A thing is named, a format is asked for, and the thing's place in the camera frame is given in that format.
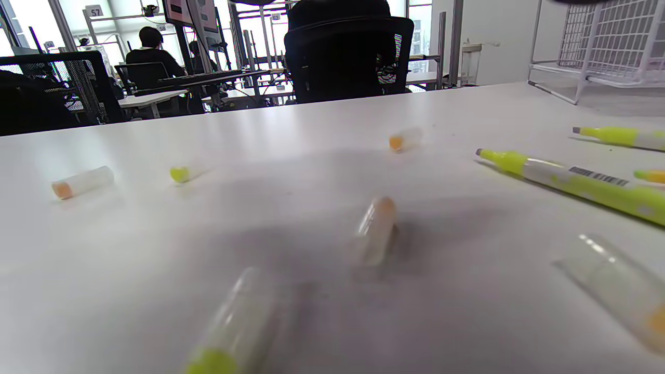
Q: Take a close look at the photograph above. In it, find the clear orange highlighter cap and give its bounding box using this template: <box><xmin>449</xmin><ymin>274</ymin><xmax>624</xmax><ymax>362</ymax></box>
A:
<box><xmin>389</xmin><ymin>126</ymin><xmax>424</xmax><ymax>153</ymax></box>
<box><xmin>356</xmin><ymin>196</ymin><xmax>400</xmax><ymax>268</ymax></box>
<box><xmin>51</xmin><ymin>165</ymin><xmax>115</xmax><ymax>201</ymax></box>
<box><xmin>558</xmin><ymin>233</ymin><xmax>665</xmax><ymax>354</ymax></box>

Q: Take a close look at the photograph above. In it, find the clear yellow highlighter cap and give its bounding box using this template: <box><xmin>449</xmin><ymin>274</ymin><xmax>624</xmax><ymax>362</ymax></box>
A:
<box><xmin>169</xmin><ymin>164</ymin><xmax>206</xmax><ymax>184</ymax></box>
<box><xmin>184</xmin><ymin>266</ymin><xmax>291</xmax><ymax>374</ymax></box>

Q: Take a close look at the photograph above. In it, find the yellow double-ended highlighter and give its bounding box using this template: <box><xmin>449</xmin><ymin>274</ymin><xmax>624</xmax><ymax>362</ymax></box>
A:
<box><xmin>573</xmin><ymin>126</ymin><xmax>665</xmax><ymax>152</ymax></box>
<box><xmin>475</xmin><ymin>148</ymin><xmax>665</xmax><ymax>228</ymax></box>

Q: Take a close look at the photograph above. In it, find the black mesh office chair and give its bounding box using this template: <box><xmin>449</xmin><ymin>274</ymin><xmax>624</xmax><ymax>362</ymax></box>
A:
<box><xmin>284</xmin><ymin>16</ymin><xmax>415</xmax><ymax>104</ymax></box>
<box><xmin>0</xmin><ymin>51</ymin><xmax>126</xmax><ymax>137</ymax></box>

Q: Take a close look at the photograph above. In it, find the black curved desk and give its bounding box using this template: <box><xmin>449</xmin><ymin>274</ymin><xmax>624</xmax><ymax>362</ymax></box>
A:
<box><xmin>157</xmin><ymin>68</ymin><xmax>285</xmax><ymax>90</ymax></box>

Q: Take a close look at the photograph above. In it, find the clear tumbler bottle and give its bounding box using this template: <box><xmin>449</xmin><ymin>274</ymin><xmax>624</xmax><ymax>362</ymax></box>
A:
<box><xmin>460</xmin><ymin>43</ymin><xmax>485</xmax><ymax>86</ymax></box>

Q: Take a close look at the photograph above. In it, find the white desk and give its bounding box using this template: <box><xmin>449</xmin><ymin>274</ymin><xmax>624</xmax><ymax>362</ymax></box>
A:
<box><xmin>118</xmin><ymin>89</ymin><xmax>189</xmax><ymax>119</ymax></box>

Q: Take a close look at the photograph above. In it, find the grey metal post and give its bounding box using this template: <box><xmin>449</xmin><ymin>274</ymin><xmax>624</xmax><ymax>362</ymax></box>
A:
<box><xmin>436</xmin><ymin>0</ymin><xmax>464</xmax><ymax>89</ymax></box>

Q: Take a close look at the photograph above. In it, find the white wire basket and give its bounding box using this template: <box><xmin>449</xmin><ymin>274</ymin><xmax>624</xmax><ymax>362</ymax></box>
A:
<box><xmin>528</xmin><ymin>0</ymin><xmax>665</xmax><ymax>105</ymax></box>

